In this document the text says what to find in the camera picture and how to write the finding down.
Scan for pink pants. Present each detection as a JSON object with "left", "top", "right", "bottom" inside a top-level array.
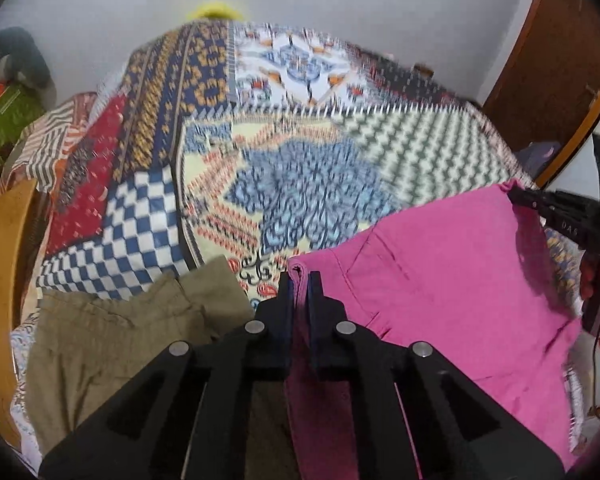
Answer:
[{"left": 285, "top": 180, "right": 583, "bottom": 480}]

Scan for green box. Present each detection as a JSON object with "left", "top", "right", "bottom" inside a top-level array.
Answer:
[{"left": 0, "top": 85, "right": 46, "bottom": 192}]

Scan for light wooden board with cutouts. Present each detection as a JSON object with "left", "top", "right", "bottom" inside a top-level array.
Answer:
[{"left": 0, "top": 177, "right": 38, "bottom": 448}]

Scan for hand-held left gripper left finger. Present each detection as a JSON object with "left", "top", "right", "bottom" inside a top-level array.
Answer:
[{"left": 39, "top": 271, "right": 295, "bottom": 480}]

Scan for yellow object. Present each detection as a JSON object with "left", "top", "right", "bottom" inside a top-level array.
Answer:
[{"left": 187, "top": 2, "right": 246, "bottom": 23}]

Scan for olive green pants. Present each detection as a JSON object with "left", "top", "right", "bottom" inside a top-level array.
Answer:
[{"left": 27, "top": 255, "right": 291, "bottom": 480}]

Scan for blue-grey cloth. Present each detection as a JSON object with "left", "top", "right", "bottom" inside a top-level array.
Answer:
[{"left": 512, "top": 141, "right": 563, "bottom": 181}]

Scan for dark grey cloth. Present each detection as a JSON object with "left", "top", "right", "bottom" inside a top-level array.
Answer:
[{"left": 0, "top": 27, "right": 56, "bottom": 106}]

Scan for person's right hand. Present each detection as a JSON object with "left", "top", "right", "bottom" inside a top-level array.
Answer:
[{"left": 578, "top": 252, "right": 600, "bottom": 303}]

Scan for patterned patchwork bed sheet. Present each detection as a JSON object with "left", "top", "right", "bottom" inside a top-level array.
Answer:
[{"left": 10, "top": 20, "right": 588, "bottom": 456}]

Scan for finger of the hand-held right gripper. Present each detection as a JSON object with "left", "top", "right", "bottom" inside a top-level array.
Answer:
[{"left": 507, "top": 186, "right": 556, "bottom": 222}]

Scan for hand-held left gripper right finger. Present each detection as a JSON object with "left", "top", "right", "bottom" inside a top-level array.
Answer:
[{"left": 307, "top": 271, "right": 566, "bottom": 480}]

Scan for white wardrobe with pink hearts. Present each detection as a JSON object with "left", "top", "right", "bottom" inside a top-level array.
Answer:
[{"left": 547, "top": 105, "right": 600, "bottom": 196}]

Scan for brown wooden door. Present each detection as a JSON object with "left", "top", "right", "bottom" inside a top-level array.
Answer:
[{"left": 482, "top": 0, "right": 600, "bottom": 188}]

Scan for striped cloth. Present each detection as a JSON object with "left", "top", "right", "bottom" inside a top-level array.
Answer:
[{"left": 0, "top": 92, "right": 101, "bottom": 196}]

